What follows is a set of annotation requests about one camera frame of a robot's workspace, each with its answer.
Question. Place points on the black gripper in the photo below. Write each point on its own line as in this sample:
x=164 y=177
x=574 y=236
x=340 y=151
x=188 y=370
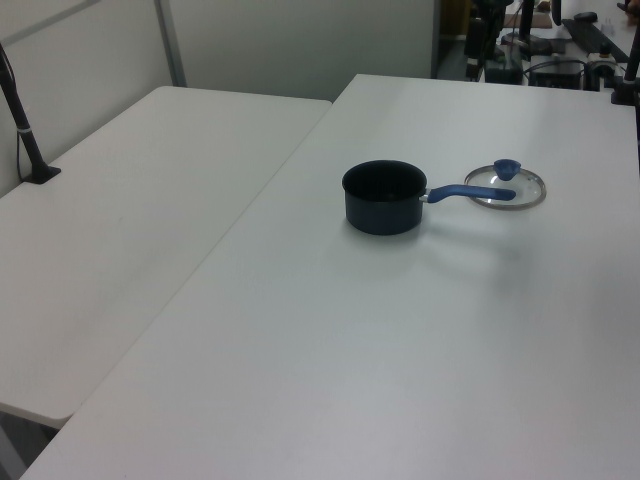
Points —
x=475 y=37

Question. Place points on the black monitor stand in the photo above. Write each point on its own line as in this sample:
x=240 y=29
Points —
x=527 y=45

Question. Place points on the black computer box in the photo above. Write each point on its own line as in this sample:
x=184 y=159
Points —
x=556 y=74

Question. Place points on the black keyboard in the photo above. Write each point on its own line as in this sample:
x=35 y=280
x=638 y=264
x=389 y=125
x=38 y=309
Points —
x=592 y=37

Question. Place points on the black computer mouse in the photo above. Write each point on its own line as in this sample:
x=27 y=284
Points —
x=585 y=16

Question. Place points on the white side table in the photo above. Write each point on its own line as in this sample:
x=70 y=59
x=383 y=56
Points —
x=115 y=230

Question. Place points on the grey metal partition post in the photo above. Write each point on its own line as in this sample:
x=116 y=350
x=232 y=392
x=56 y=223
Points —
x=172 y=45

